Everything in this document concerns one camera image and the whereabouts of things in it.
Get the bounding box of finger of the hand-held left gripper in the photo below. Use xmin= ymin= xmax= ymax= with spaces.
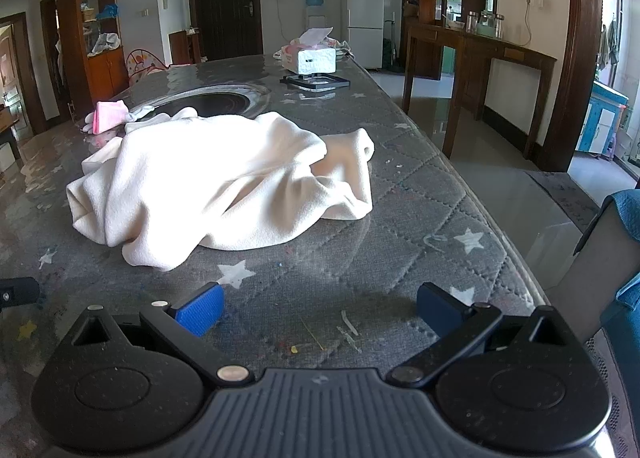
xmin=0 ymin=277 xmax=41 ymax=310

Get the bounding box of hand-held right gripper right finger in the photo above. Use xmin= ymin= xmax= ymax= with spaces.
xmin=387 ymin=282 xmax=581 ymax=387

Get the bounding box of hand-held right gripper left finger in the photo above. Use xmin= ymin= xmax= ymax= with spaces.
xmin=64 ymin=282 xmax=255 ymax=387

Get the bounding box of grey quilted star table cover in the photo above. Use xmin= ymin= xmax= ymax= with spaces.
xmin=0 ymin=54 xmax=618 ymax=458

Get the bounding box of grey chair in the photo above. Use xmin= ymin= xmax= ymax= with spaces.
xmin=547 ymin=191 xmax=640 ymax=354

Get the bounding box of pink folded cloth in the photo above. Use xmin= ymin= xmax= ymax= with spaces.
xmin=94 ymin=100 xmax=131 ymax=135

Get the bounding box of round black induction cooktop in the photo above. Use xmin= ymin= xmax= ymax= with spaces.
xmin=131 ymin=83 xmax=272 ymax=120

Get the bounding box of blue chair cloth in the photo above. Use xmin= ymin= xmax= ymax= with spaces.
xmin=600 ymin=188 xmax=640 ymax=359

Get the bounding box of brown wooden door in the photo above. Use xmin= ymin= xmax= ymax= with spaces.
xmin=0 ymin=21 xmax=23 ymax=104

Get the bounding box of tall wooden shelf unit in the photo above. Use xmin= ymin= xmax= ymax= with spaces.
xmin=55 ymin=0 xmax=130 ymax=112

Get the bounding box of pink patterned play tent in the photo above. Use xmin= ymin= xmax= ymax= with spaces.
xmin=125 ymin=49 xmax=168 ymax=86

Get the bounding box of light blue cabinet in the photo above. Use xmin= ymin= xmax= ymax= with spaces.
xmin=575 ymin=81 xmax=630 ymax=156

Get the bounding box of dark wooden sideboard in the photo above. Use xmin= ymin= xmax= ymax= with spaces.
xmin=402 ymin=21 xmax=558 ymax=159

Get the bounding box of small brown cabinet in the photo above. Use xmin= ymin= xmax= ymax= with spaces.
xmin=168 ymin=29 xmax=203 ymax=65

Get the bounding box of white plastic bag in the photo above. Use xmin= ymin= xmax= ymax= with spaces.
xmin=90 ymin=32 xmax=121 ymax=56

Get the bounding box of white tissue box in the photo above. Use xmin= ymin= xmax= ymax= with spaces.
xmin=281 ymin=27 xmax=337 ymax=75

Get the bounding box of dark wooden door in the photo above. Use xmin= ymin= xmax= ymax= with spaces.
xmin=186 ymin=0 xmax=264 ymax=62

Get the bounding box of white refrigerator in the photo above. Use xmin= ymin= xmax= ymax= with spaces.
xmin=341 ymin=0 xmax=386 ymax=70

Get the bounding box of white water dispenser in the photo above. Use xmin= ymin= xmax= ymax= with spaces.
xmin=305 ymin=7 xmax=329 ymax=37

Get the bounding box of dark wooden archway frame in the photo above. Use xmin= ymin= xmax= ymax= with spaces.
xmin=542 ymin=0 xmax=603 ymax=173

